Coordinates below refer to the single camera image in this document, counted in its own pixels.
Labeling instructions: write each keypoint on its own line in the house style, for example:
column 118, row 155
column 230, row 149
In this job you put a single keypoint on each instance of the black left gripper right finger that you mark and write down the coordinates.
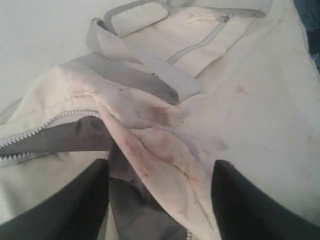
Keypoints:
column 244, row 212

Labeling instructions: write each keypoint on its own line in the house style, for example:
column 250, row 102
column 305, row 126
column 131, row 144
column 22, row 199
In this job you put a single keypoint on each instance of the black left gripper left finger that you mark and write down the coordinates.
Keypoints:
column 76, row 212

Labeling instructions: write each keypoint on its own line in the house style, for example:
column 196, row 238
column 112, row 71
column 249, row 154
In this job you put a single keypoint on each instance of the white fabric backpack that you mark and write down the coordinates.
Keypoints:
column 170, row 87

